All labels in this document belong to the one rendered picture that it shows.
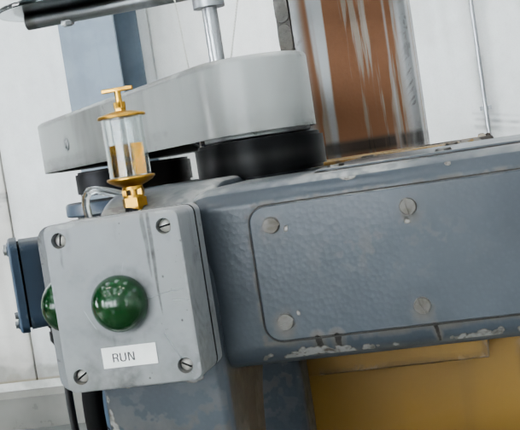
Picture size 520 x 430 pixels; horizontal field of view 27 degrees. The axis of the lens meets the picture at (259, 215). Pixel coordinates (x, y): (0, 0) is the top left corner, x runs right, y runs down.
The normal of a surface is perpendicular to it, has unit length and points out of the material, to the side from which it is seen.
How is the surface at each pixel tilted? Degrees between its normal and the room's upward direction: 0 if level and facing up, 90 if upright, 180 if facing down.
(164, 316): 90
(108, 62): 90
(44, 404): 90
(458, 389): 90
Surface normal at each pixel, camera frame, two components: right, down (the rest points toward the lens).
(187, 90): -0.88, 0.16
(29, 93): -0.20, 0.08
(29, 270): 0.24, 0.01
